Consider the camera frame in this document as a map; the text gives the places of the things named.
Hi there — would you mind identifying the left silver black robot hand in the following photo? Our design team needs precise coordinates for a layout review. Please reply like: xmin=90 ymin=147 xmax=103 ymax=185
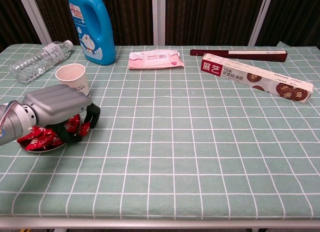
xmin=21 ymin=84 xmax=101 ymax=144

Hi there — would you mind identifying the pink wet wipes pack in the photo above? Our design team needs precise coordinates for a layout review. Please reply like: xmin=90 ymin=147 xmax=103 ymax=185
xmin=128 ymin=49 xmax=185 ymax=70

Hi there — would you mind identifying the green checked tablecloth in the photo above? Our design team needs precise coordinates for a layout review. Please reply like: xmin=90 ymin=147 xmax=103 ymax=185
xmin=0 ymin=41 xmax=320 ymax=220

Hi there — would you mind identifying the dark curtain partition panel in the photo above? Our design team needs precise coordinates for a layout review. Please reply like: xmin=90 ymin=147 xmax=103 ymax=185
xmin=0 ymin=0 xmax=52 ymax=52
xmin=158 ymin=0 xmax=275 ymax=46
xmin=254 ymin=0 xmax=320 ymax=47
xmin=32 ymin=0 xmax=160 ymax=46

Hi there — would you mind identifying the clear plastic water bottle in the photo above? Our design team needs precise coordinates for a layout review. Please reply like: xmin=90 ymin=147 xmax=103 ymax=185
xmin=8 ymin=40 xmax=75 ymax=84

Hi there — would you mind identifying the white paper cup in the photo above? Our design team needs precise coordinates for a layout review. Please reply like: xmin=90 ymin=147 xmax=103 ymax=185
xmin=55 ymin=63 xmax=91 ymax=97

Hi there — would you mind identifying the dark red long box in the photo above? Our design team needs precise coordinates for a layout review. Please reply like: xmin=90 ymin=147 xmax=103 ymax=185
xmin=189 ymin=49 xmax=288 ymax=63

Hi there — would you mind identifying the round steel plate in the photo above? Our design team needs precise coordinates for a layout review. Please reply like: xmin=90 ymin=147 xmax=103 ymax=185
xmin=17 ymin=113 xmax=83 ymax=154

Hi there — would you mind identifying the baking paper roll box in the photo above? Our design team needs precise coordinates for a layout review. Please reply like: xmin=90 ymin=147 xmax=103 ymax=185
xmin=200 ymin=53 xmax=315 ymax=105

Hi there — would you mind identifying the blue detergent bottle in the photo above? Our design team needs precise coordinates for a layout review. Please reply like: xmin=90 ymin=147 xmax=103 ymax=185
xmin=68 ymin=0 xmax=117 ymax=66

